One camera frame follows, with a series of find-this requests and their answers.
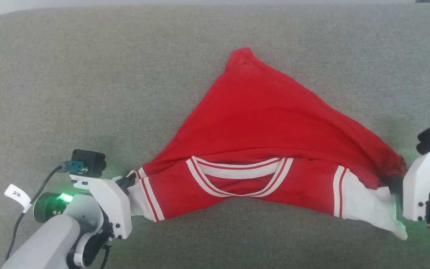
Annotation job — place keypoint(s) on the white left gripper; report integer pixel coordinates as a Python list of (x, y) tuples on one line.
[(112, 203)]

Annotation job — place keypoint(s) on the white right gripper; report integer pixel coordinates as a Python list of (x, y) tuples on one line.
[(418, 186)]

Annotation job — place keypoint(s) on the red and white shirt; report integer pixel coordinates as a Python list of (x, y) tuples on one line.
[(259, 123)]

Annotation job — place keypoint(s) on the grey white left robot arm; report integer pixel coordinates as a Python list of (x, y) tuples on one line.
[(47, 243)]

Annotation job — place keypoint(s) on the grey fabric sofa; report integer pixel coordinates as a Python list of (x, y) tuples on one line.
[(88, 74)]

